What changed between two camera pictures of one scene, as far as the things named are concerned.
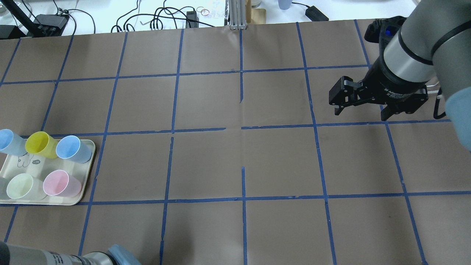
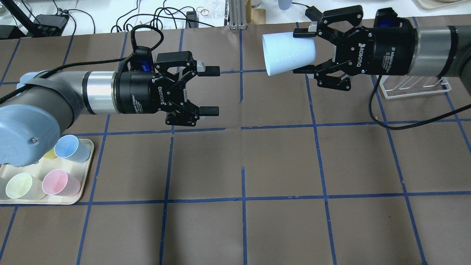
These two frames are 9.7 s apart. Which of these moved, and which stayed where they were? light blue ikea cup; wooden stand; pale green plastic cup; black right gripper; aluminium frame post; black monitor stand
Moved: light blue ikea cup; black right gripper
Stayed: wooden stand; pale green plastic cup; aluminium frame post; black monitor stand
